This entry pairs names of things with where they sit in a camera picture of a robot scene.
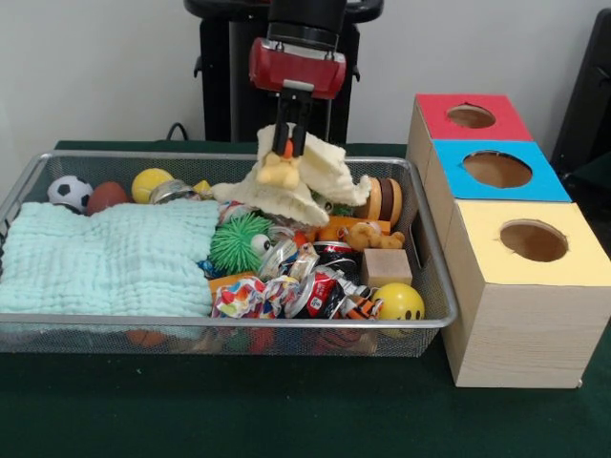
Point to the yellow plush duck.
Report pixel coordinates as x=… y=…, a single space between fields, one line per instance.
x=277 y=169

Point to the black chair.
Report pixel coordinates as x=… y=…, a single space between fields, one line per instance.
x=587 y=95

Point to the reddish brown ball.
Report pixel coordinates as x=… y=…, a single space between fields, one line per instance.
x=107 y=198

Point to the yellow smiley ball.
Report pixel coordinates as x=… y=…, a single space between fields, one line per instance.
x=398 y=300

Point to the shallow clear mesh bin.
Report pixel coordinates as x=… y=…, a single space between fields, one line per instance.
x=71 y=339

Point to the pale mint muslin cloth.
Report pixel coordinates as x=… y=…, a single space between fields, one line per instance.
x=95 y=257

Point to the dark green side-table cloth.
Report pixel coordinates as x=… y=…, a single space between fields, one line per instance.
x=592 y=176

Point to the wooden box with three holes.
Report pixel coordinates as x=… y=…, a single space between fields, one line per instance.
x=515 y=334

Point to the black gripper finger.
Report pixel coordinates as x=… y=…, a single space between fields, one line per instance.
x=301 y=119
x=284 y=119

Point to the wooden toy hamburger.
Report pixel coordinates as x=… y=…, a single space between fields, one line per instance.
x=382 y=198

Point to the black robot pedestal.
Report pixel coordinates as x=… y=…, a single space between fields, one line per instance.
x=229 y=81

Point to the plain wooden cube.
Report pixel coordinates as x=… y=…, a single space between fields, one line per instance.
x=386 y=267

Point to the green spiky toy with eyes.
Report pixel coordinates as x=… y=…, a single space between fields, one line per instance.
x=234 y=243

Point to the plain yellow ball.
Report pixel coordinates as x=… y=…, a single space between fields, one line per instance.
x=149 y=183

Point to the small soccer ball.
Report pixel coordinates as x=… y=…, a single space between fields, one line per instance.
x=69 y=191

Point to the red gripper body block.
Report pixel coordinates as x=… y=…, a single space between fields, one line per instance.
x=296 y=69

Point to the cream muslin cloth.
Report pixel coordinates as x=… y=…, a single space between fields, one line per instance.
x=286 y=200

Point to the dark green table cloth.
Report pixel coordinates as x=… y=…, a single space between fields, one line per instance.
x=286 y=420

